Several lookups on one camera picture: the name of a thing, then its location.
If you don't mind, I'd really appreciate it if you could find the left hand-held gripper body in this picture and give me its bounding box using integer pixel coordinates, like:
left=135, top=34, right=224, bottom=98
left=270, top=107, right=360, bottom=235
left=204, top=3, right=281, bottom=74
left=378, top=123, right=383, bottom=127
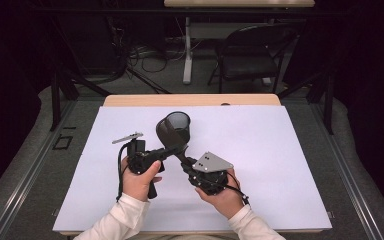
left=111, top=132, right=166, bottom=200

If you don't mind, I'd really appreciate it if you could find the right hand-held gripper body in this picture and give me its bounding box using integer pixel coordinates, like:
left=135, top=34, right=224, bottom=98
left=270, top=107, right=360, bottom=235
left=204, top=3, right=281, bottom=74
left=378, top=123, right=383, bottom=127
left=179, top=152, right=235, bottom=197

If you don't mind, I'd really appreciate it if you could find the black mesh pen cup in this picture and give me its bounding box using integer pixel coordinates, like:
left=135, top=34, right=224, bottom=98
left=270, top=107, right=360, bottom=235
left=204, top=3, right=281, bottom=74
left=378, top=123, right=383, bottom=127
left=164, top=111, right=192, bottom=144

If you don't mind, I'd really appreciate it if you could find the person's left hand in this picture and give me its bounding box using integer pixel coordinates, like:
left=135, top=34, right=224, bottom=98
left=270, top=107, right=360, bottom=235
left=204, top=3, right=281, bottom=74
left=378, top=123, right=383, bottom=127
left=121, top=156, right=163, bottom=203

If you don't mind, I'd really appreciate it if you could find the person's right hand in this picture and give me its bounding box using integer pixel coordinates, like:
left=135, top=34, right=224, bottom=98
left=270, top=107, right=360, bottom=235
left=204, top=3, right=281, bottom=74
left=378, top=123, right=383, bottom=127
left=194, top=168, right=245, bottom=220

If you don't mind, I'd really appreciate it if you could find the white table mat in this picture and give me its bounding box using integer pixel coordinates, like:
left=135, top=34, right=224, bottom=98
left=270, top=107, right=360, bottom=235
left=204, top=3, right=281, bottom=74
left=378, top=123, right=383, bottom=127
left=52, top=105, right=333, bottom=233

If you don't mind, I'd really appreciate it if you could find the desk with white legs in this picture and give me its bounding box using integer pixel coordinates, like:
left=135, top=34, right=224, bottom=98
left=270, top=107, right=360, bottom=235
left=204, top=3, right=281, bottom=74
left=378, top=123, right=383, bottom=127
left=163, top=0, right=316, bottom=85

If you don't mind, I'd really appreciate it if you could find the black metal stand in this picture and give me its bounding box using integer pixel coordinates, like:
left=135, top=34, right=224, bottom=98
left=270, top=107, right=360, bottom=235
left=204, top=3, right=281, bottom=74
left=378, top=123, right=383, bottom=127
left=277, top=64, right=336, bottom=136
left=46, top=14, right=114, bottom=133

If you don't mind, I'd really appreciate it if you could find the black folding chair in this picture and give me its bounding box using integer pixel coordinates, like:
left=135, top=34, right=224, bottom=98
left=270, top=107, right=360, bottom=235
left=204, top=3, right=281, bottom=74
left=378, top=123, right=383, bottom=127
left=207, top=23, right=298, bottom=95

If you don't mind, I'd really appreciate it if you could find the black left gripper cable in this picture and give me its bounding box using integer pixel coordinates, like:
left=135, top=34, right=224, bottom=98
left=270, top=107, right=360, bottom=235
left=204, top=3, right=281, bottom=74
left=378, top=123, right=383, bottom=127
left=115, top=142, right=132, bottom=203

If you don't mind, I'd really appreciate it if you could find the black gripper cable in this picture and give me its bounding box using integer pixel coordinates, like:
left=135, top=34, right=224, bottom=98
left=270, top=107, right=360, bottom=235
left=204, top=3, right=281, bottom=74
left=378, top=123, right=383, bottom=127
left=115, top=142, right=132, bottom=203
left=209, top=169, right=251, bottom=207

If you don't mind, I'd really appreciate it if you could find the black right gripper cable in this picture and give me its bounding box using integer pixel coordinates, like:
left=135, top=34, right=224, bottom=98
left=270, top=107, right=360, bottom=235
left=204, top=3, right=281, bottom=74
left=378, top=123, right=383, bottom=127
left=209, top=169, right=251, bottom=207

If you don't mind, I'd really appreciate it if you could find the floor cable bundle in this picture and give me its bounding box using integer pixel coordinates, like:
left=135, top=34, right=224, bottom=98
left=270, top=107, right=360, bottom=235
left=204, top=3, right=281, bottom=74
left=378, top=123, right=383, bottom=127
left=108, top=18, right=188, bottom=75

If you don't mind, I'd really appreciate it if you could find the grey metal rail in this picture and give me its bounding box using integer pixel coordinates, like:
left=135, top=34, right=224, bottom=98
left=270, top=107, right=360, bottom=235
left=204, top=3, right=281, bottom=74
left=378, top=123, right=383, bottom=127
left=0, top=99, right=78, bottom=240
left=308, top=99, right=384, bottom=240

